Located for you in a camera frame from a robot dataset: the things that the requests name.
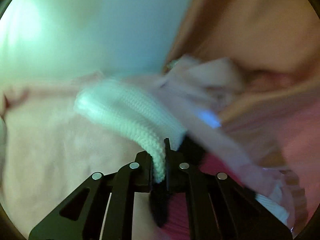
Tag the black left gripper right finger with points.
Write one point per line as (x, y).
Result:
(205, 206)

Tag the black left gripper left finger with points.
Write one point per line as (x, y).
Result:
(101, 207)

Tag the white red black knit sweater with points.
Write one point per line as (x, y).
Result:
(137, 116)

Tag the pink patterned bed sheet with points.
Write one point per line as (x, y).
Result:
(48, 148)

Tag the pink curtain with tan hem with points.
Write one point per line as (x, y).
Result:
(279, 37)

